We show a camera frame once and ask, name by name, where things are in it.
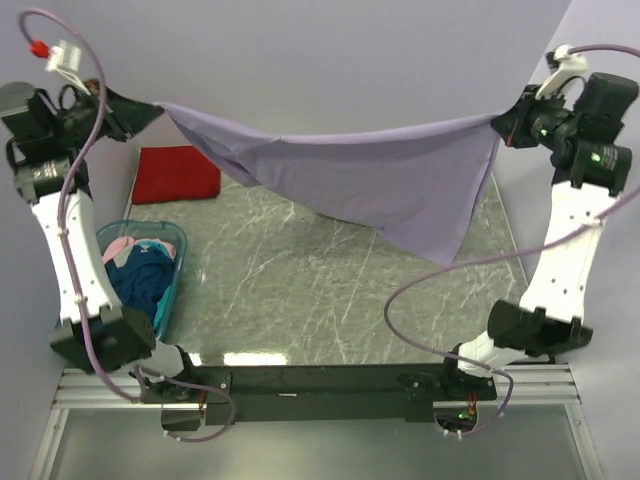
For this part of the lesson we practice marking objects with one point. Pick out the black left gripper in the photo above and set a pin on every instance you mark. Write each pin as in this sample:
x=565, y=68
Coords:
x=123, y=117

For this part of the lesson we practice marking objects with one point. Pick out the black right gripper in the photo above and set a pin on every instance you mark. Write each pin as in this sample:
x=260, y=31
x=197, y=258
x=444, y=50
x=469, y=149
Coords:
x=512, y=124

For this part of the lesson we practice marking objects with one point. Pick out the lavender t shirt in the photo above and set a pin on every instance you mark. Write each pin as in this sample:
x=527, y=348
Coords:
x=417, y=187

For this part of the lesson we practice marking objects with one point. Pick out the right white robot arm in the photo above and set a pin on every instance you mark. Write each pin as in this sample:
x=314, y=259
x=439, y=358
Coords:
x=590, y=174

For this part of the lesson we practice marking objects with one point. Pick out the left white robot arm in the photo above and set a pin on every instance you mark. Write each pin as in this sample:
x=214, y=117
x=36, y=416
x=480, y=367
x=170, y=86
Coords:
x=115, y=301

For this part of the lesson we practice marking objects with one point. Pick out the folded red t shirt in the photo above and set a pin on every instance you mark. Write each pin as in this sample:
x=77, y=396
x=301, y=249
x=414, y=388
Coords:
x=177, y=173

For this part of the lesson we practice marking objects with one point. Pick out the pink garment in basket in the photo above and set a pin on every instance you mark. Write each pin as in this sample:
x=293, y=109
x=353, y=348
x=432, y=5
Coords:
x=116, y=247

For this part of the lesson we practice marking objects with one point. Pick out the teal plastic laundry basket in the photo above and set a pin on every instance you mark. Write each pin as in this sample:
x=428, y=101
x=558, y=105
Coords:
x=165, y=231

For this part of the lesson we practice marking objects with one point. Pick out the navy garment in basket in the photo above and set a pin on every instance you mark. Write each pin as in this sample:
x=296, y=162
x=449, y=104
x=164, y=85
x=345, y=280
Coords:
x=140, y=279

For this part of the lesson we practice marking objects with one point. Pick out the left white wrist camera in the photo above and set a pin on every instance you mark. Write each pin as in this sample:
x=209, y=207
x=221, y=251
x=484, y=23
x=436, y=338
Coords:
x=63, y=59

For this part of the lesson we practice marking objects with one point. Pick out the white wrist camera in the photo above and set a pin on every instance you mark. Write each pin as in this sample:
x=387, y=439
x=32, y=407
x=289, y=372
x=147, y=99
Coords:
x=63, y=59
x=563, y=65

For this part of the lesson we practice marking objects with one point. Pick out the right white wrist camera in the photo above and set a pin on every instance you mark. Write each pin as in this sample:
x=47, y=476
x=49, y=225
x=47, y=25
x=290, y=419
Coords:
x=563, y=65

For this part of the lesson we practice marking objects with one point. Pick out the aluminium frame rail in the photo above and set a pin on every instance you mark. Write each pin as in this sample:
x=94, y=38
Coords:
x=528, y=384

